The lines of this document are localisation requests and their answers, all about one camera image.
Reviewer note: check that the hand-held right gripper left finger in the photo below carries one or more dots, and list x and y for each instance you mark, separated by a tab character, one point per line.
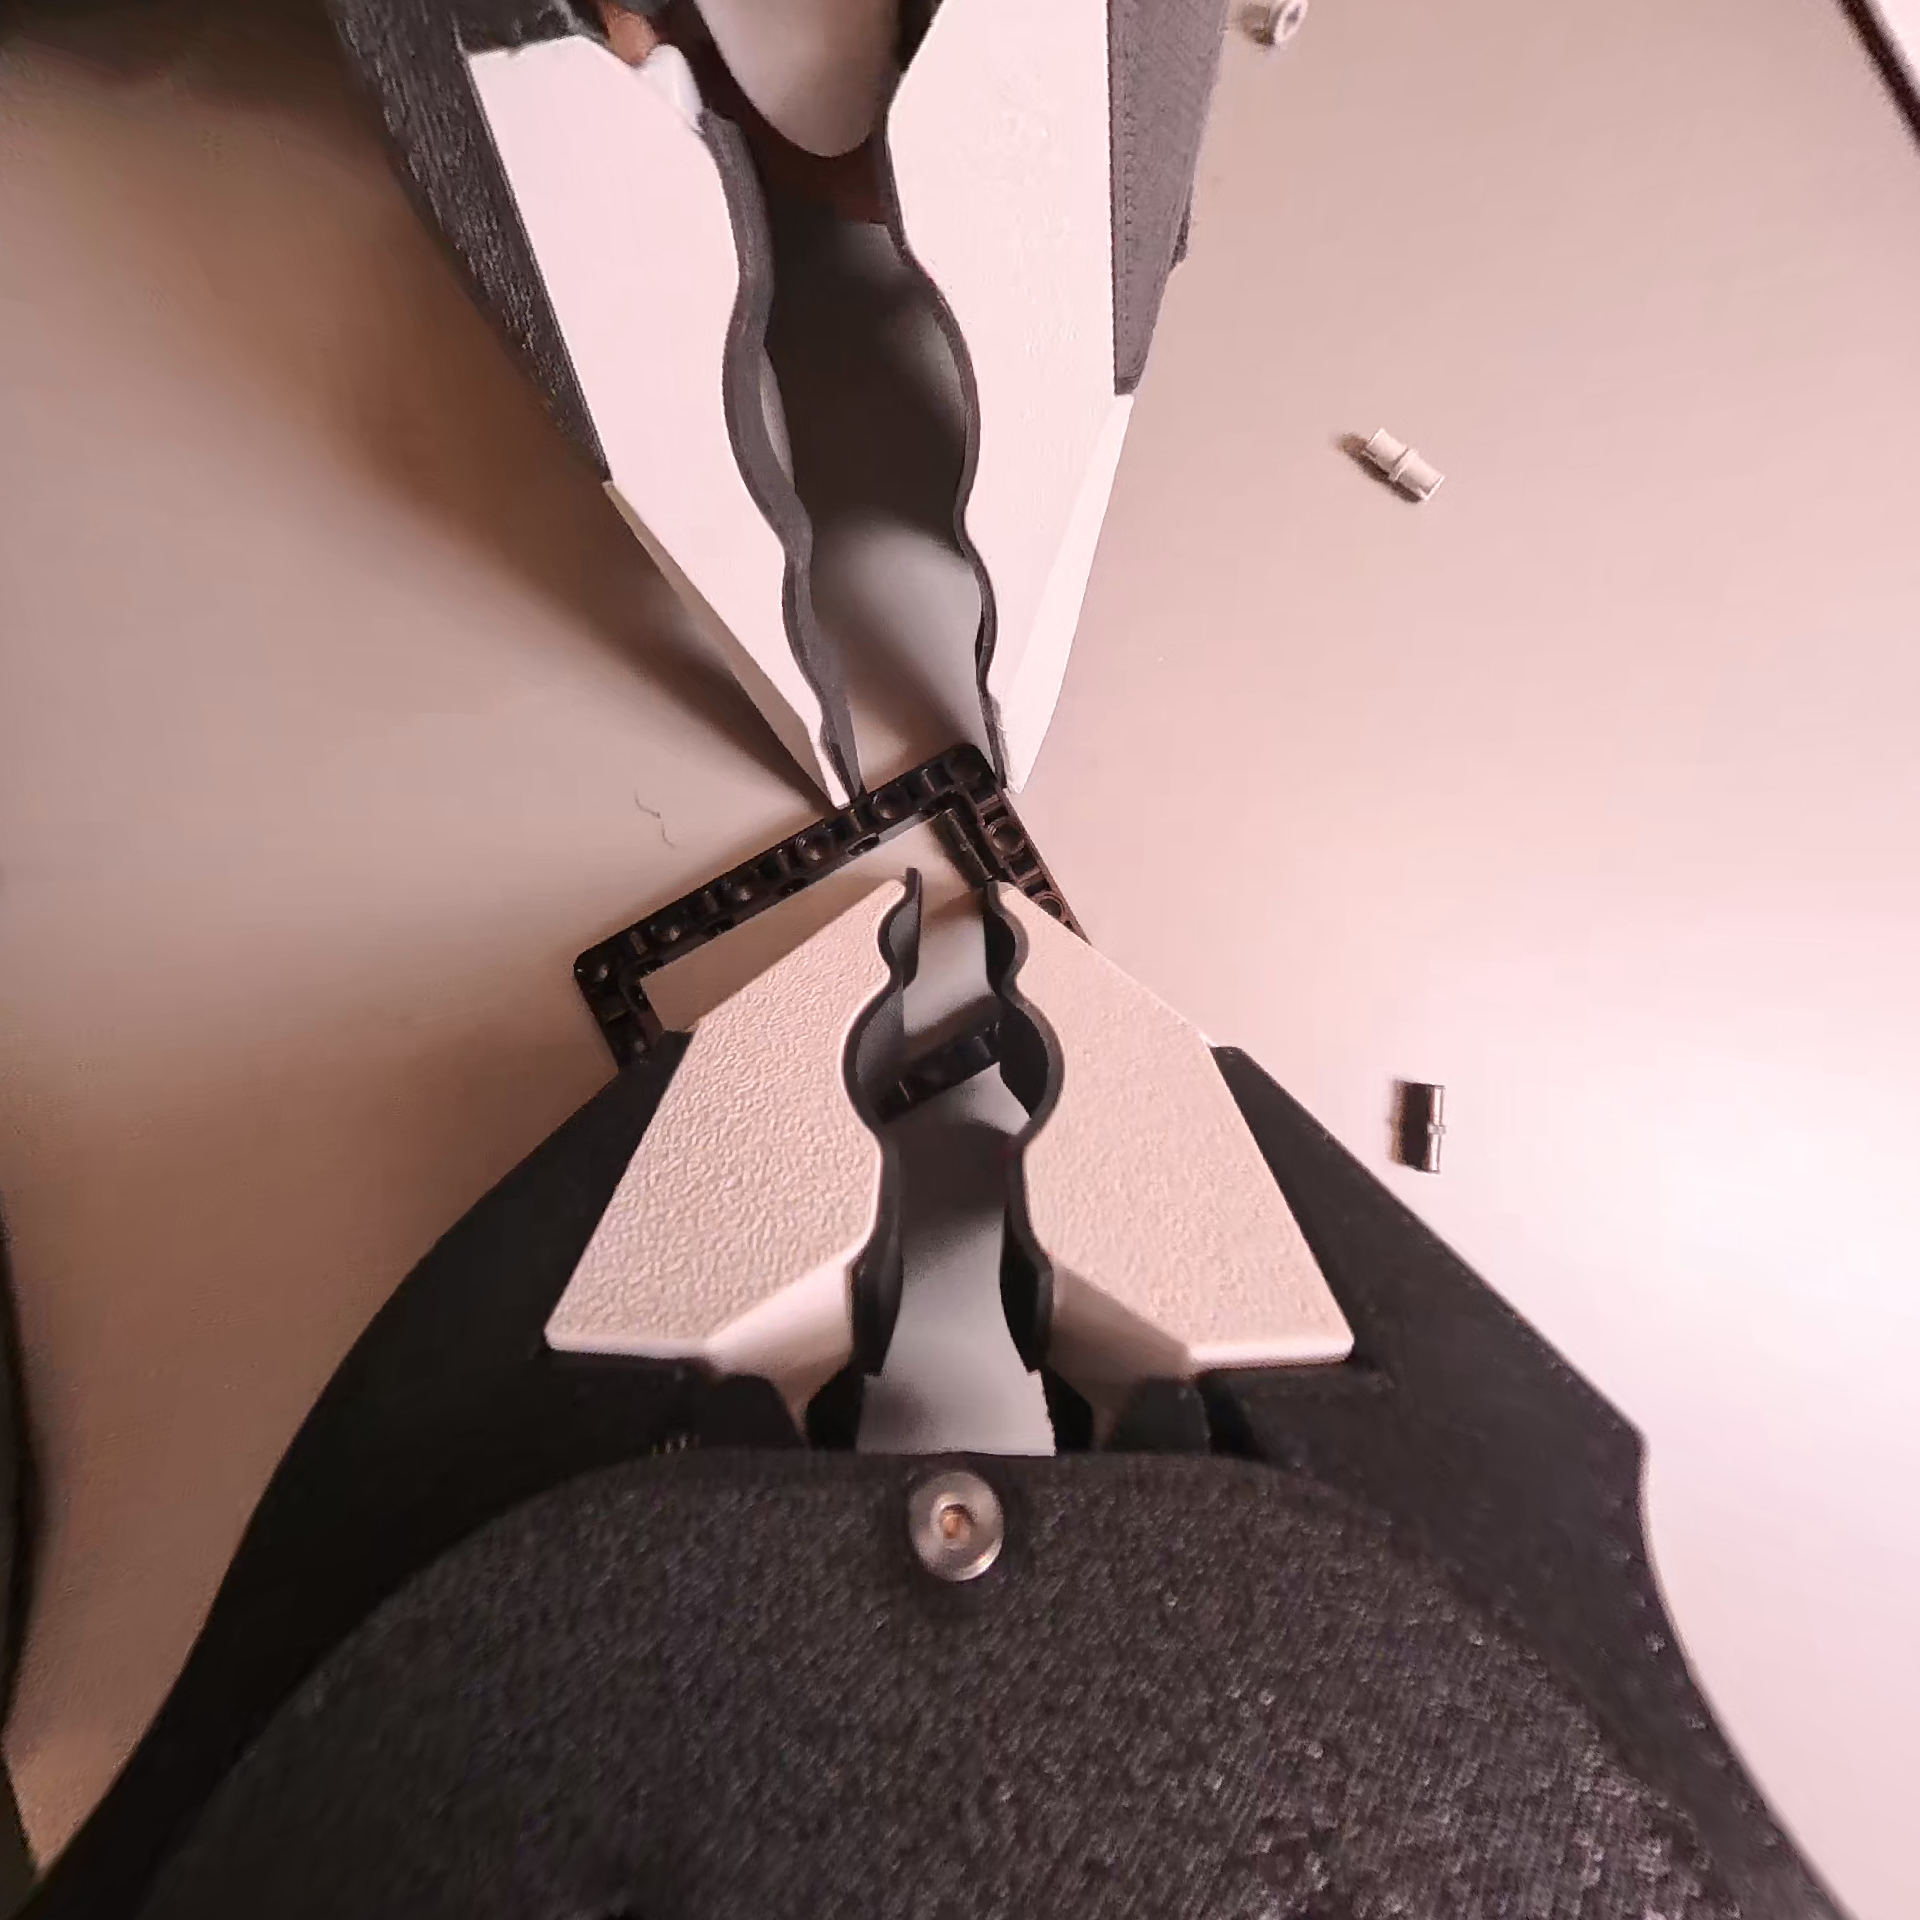
737	1199

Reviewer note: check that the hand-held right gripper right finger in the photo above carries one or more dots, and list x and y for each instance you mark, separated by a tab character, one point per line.
1170	1199

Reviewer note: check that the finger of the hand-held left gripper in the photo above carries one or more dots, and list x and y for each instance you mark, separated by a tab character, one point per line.
631	303
1036	303

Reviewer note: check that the black lego frame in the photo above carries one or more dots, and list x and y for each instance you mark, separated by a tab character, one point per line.
780	878

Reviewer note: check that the black lego pin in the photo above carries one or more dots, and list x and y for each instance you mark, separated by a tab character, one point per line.
1423	1125

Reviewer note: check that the grey lego pin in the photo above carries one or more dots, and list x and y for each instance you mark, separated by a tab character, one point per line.
1397	470

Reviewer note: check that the person's left hand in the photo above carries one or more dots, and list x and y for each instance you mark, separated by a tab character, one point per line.
839	187

